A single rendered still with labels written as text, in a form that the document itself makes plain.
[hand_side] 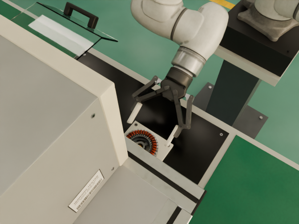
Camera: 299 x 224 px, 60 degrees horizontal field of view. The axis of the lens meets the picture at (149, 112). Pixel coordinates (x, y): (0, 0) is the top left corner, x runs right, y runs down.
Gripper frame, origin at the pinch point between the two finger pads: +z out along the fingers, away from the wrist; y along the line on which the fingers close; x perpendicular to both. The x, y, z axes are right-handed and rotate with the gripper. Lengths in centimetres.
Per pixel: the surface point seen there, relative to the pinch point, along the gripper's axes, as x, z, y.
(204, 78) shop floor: -119, -39, 15
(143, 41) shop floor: -122, -45, 74
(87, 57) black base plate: -12.8, -10.3, 39.9
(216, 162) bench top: -10.2, -1.4, -21.2
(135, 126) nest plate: -4.5, 1.7, 6.1
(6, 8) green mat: -16, -12, 92
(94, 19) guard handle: 14.9, -19.8, 24.7
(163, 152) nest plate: -3.3, 3.7, -6.6
